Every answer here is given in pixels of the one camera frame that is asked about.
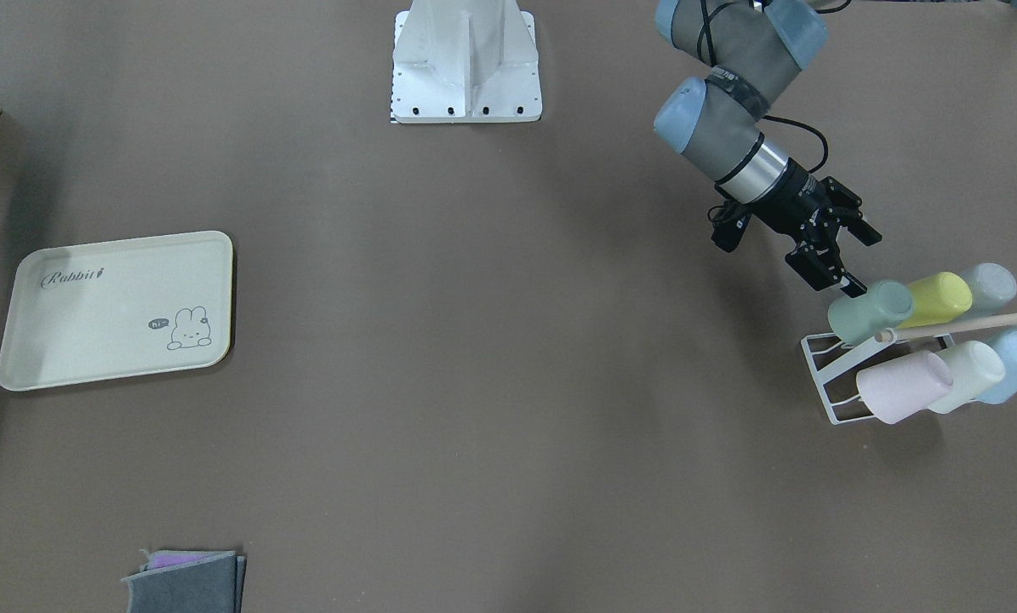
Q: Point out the white wire cup rack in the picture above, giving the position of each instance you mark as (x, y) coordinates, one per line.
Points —
(829, 359)

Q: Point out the grey cup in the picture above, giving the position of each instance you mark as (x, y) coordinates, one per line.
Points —
(992, 287)

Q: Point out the white cup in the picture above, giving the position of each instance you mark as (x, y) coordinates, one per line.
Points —
(976, 369)

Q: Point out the pink cup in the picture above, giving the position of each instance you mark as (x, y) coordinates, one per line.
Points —
(901, 387)

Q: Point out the yellow cup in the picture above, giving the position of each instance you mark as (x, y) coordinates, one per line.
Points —
(938, 299)

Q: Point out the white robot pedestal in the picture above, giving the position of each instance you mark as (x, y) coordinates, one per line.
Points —
(465, 62)

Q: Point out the green cup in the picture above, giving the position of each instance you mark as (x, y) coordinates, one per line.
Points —
(886, 304)

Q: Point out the grey folded cloths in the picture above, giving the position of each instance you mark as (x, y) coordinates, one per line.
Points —
(187, 581)

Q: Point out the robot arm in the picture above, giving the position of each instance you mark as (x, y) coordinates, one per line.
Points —
(754, 51)

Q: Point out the cream rabbit tray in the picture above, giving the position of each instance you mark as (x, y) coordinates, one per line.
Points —
(108, 310)

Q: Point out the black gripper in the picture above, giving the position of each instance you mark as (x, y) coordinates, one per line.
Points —
(795, 207)

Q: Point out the blue cup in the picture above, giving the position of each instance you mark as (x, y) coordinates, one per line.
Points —
(1004, 344)

